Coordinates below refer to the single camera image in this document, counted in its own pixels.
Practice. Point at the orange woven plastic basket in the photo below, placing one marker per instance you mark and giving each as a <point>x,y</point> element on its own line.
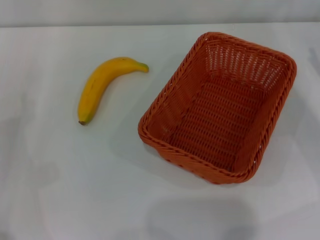
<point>217,120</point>

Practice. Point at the yellow banana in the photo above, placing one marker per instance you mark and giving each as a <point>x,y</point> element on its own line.
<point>92,92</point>

